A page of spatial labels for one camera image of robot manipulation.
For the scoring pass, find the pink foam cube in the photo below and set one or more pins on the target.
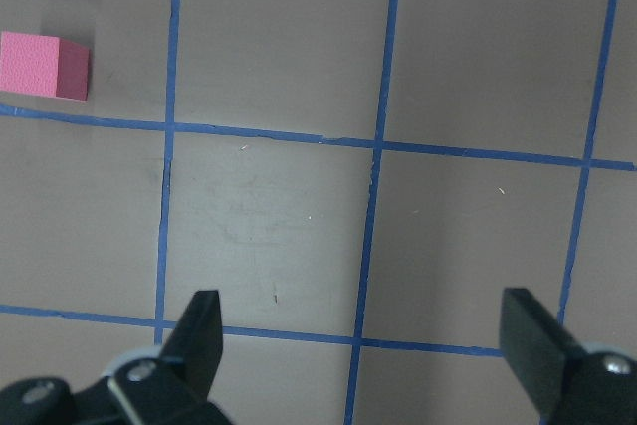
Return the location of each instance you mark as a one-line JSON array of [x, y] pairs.
[[44, 66]]

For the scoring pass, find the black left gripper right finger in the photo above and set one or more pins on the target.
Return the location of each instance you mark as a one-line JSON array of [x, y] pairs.
[[567, 382]]

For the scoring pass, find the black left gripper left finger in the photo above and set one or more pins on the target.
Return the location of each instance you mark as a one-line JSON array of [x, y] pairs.
[[172, 387]]

